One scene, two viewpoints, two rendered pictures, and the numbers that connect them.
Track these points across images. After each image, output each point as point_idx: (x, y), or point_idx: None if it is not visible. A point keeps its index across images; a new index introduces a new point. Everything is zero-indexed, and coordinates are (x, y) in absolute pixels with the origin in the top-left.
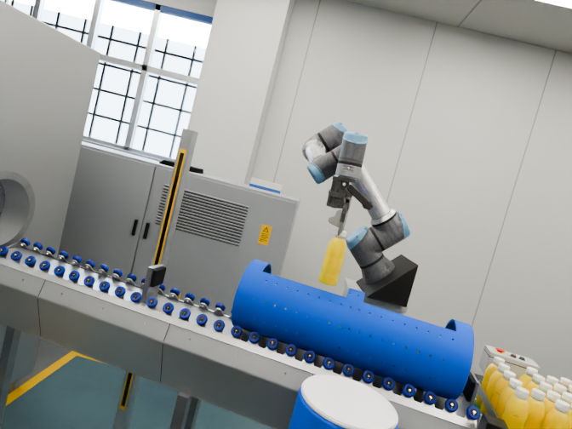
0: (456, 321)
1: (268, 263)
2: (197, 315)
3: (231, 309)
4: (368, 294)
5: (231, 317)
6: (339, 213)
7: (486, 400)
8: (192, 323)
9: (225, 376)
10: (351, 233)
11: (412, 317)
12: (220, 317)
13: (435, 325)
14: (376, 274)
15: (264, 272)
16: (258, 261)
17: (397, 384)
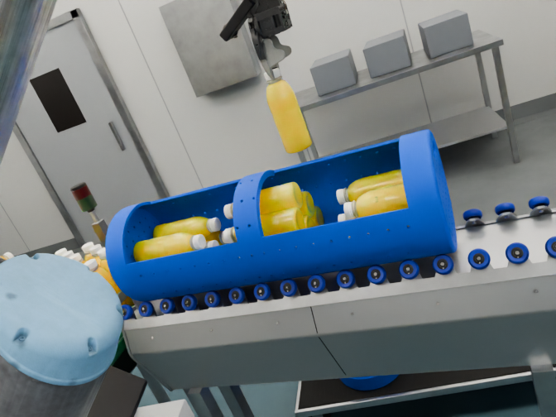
0: (132, 207)
1: (399, 141)
2: (545, 240)
3: (486, 251)
4: (136, 382)
5: (488, 266)
6: (274, 40)
7: (118, 297)
8: (527, 222)
9: None
10: (51, 328)
11: (194, 190)
12: (506, 261)
13: (171, 196)
14: None
15: (399, 138)
16: (417, 132)
17: (216, 290)
